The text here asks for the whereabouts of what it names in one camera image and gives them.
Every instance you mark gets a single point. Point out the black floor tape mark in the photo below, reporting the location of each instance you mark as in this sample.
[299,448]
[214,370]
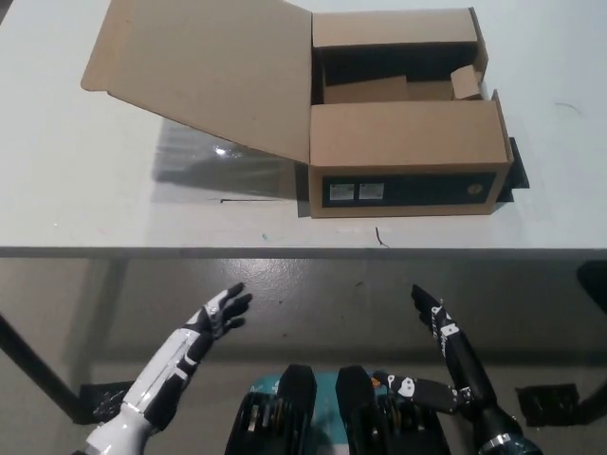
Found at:
[106,400]
[545,403]

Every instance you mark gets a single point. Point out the white and black left hand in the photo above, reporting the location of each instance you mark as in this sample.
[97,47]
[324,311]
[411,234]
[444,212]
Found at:
[163,365]

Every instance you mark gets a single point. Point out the brown cardboard storage box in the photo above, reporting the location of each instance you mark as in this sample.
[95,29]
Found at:
[403,142]

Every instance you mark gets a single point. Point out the small folded cardboard cube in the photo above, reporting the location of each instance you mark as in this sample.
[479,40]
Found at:
[465,83]

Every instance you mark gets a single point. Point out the black right hand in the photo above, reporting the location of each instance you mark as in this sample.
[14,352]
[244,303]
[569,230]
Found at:
[462,360]

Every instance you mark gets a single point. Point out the black rounded object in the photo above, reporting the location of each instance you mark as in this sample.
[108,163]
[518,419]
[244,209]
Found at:
[595,282]

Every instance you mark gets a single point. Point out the robot legs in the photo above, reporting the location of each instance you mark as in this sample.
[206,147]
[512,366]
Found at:
[351,417]

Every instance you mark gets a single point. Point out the transparent plastic sheet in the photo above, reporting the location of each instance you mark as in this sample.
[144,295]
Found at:
[223,166]

